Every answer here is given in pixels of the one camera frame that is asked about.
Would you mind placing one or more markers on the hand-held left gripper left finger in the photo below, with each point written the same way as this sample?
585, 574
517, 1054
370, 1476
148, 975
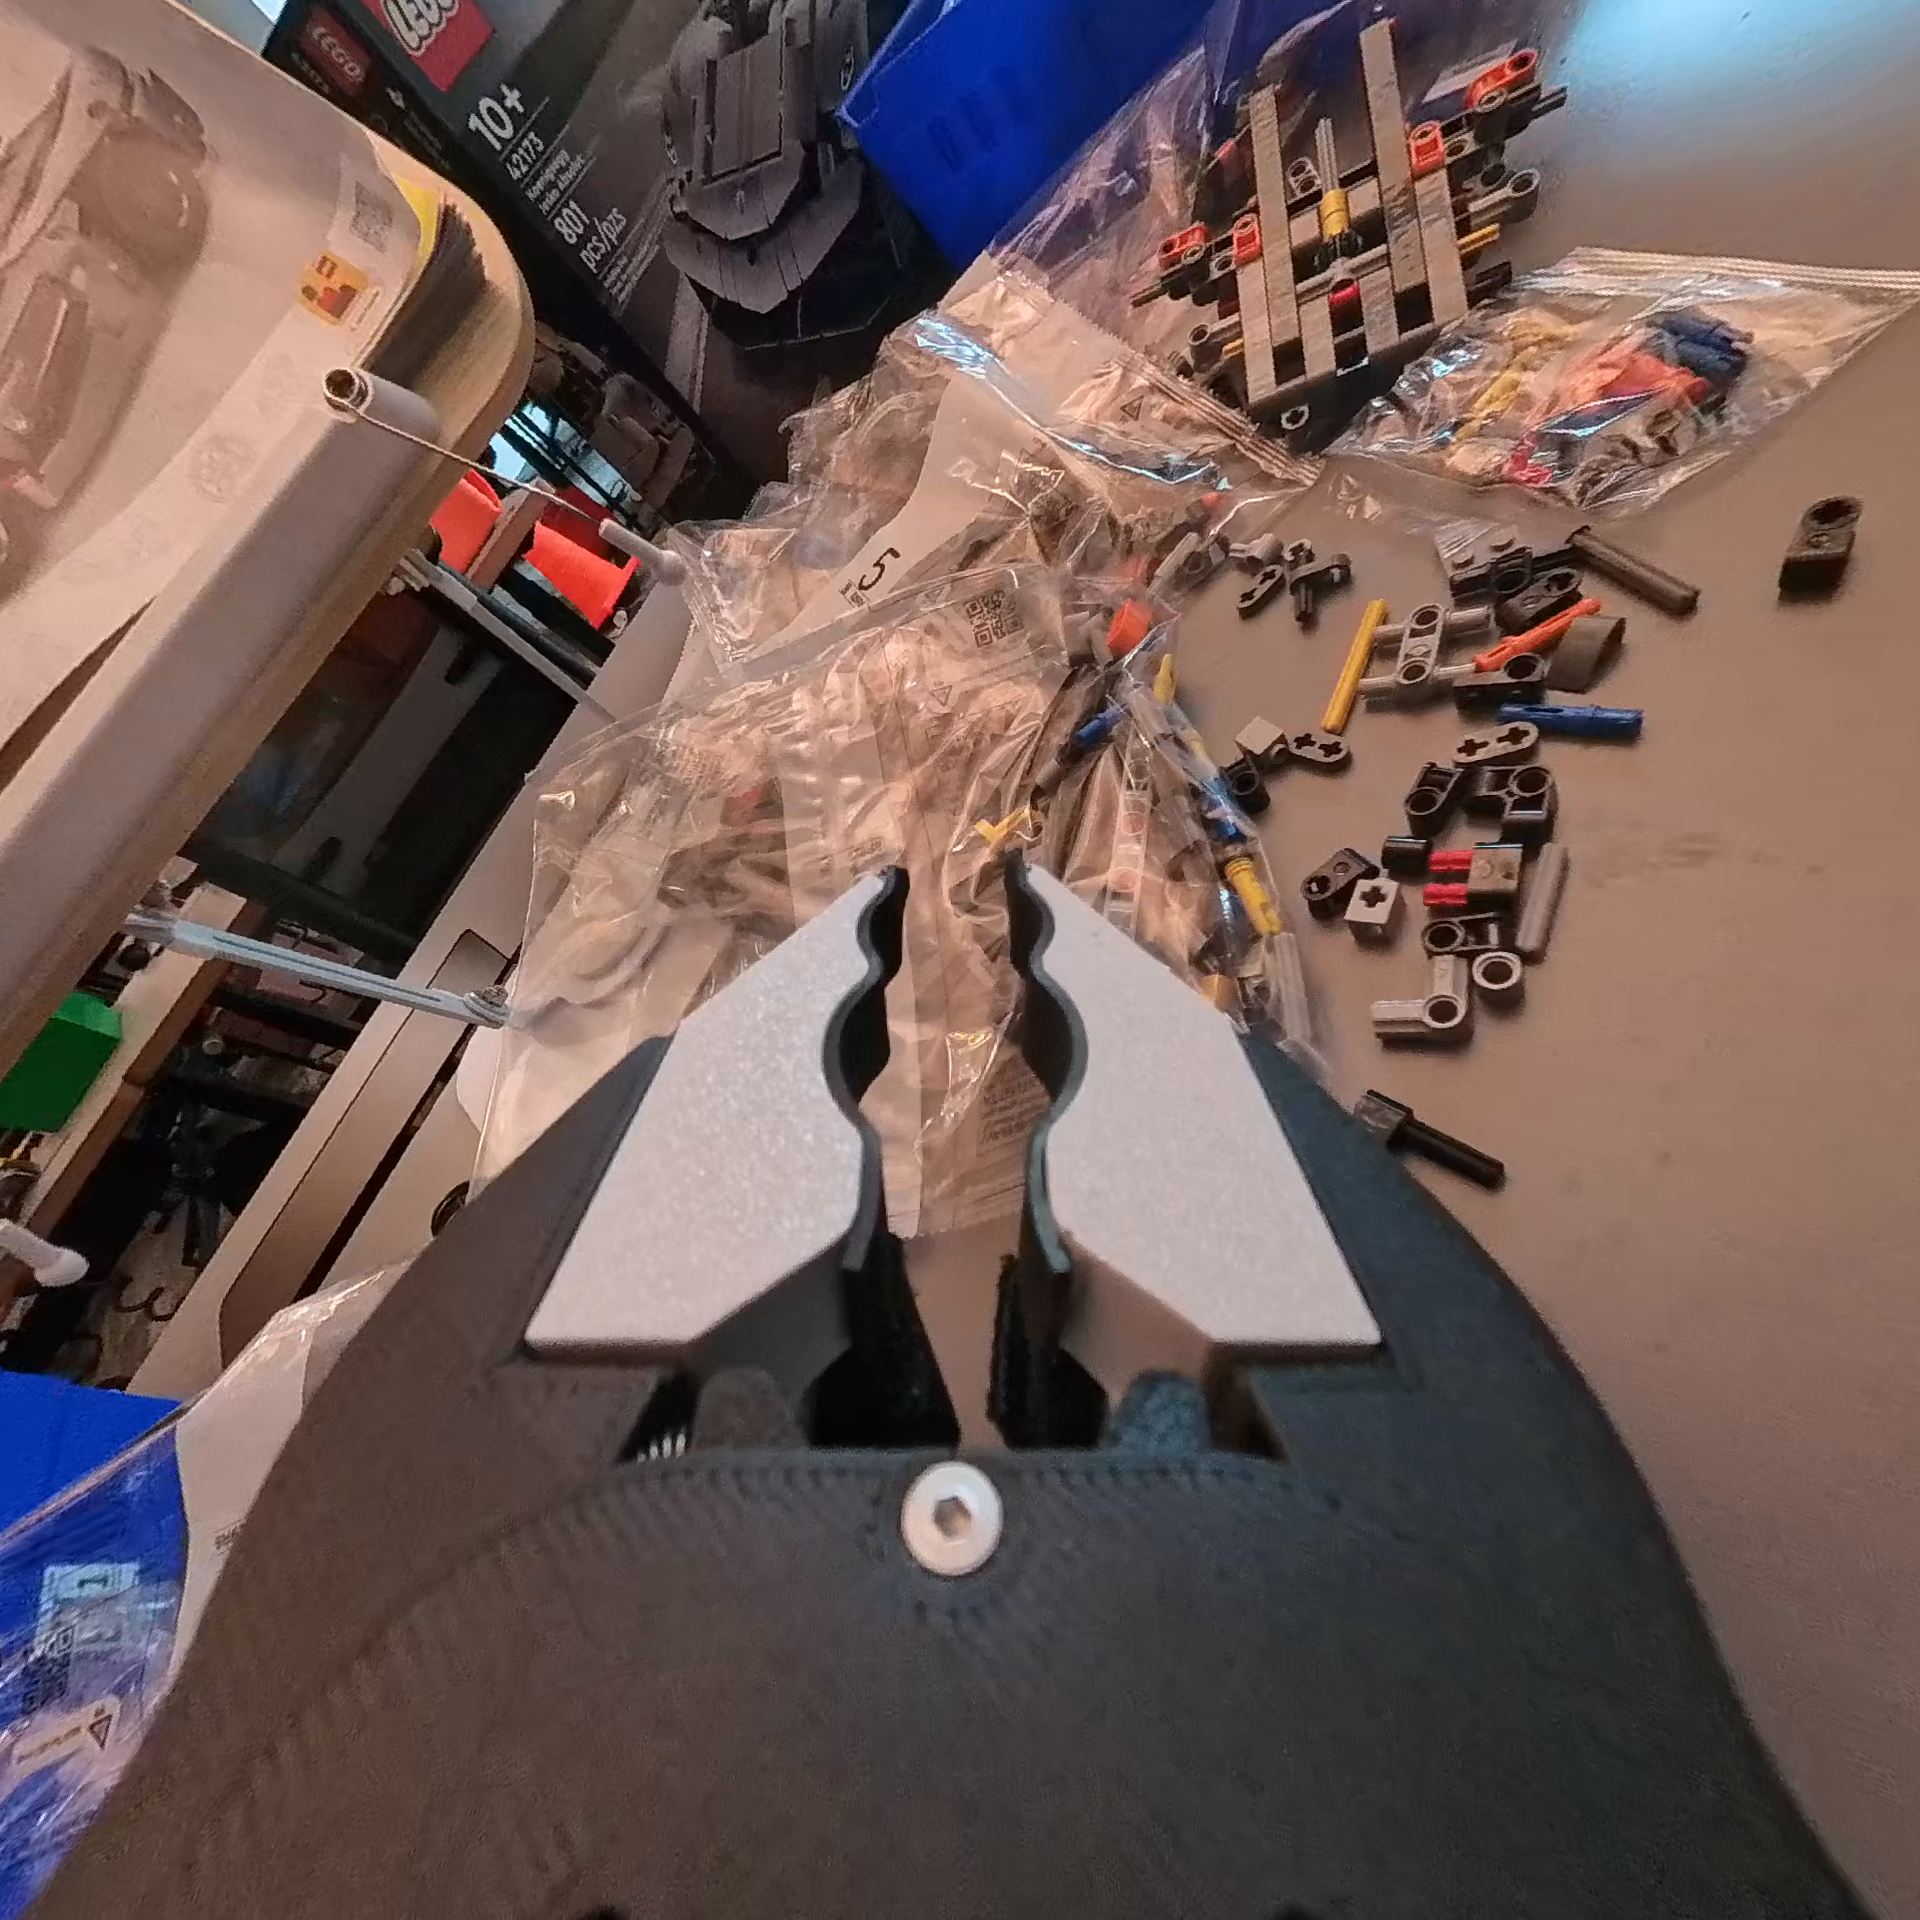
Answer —
706, 1186

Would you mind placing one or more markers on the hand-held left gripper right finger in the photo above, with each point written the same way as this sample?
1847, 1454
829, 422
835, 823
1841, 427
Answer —
1201, 1186

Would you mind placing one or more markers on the clear bag of lego wheels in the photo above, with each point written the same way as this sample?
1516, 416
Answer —
751, 839

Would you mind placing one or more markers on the dark grey long lego axle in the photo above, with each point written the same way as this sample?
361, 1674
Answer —
1635, 571

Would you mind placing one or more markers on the grey lego brick axle hole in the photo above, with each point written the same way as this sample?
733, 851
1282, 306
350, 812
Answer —
1375, 909

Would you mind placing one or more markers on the black lego connector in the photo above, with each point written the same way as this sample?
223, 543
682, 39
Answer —
1490, 574
1340, 878
1518, 804
1821, 543
1540, 599
1436, 799

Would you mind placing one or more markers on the black lego bush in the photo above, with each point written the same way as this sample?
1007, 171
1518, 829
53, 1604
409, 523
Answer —
1244, 783

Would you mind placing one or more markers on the light grey lego axle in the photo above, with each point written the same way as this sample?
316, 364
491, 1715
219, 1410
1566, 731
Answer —
1542, 903

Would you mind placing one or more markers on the small grey lego block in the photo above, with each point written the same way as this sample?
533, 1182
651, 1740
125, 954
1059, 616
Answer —
1266, 739

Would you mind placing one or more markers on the yellow lego axle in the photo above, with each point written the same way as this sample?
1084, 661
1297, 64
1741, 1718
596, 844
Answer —
1358, 666

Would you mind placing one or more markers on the blue lego pin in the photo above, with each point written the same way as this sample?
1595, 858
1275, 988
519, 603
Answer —
1571, 720

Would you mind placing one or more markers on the grey lego pin connector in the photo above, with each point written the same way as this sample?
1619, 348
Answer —
1259, 552

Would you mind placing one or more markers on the orange lego pin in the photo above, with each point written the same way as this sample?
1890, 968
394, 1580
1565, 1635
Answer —
1540, 634

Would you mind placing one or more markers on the grey curved lego slope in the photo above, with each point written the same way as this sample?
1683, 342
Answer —
1589, 650

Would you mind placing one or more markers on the grey lego chassis assembly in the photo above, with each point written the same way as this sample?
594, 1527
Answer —
1335, 255

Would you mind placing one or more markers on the black lego set box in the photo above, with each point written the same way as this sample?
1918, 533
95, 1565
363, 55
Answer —
630, 195

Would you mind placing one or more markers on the black connector with red pins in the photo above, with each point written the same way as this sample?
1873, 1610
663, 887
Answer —
1455, 875

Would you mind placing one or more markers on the dark grey two-hole liftarm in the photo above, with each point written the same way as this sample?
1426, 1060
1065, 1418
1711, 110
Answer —
1319, 750

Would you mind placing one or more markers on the dark grey two-hole connector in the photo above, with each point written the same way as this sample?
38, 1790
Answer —
1495, 744

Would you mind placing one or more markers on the light grey double pin connector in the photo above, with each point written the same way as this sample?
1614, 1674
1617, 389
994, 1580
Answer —
1422, 656

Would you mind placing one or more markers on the dark grey connector with axle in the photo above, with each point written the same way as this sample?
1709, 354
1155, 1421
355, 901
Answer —
1317, 582

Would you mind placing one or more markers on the orange plastic object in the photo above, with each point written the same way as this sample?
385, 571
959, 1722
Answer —
571, 571

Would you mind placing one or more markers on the green box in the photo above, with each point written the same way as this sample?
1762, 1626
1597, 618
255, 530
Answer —
53, 1066

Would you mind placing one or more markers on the beige book stand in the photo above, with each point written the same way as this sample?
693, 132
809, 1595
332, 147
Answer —
300, 524

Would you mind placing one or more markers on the small clear bag coloured pins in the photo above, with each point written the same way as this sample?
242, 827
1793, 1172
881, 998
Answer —
1621, 375

